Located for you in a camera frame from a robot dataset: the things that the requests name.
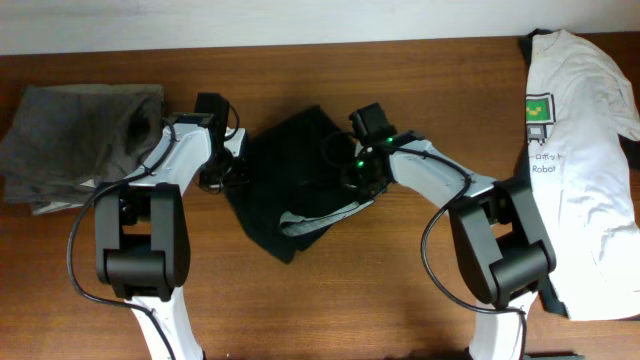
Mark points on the white printed t-shirt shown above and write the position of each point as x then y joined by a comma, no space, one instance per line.
578,107

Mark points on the grey folded garment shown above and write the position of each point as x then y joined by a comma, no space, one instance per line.
66,140

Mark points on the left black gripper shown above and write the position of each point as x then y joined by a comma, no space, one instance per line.
242,176

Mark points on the black shorts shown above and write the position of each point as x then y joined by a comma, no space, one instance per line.
296,190

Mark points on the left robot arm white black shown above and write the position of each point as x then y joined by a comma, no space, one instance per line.
142,243

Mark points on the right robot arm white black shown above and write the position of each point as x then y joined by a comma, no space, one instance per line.
503,250

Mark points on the dark garment under t-shirt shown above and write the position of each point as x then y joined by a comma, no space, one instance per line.
550,301

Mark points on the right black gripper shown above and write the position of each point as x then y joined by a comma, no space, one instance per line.
347,180

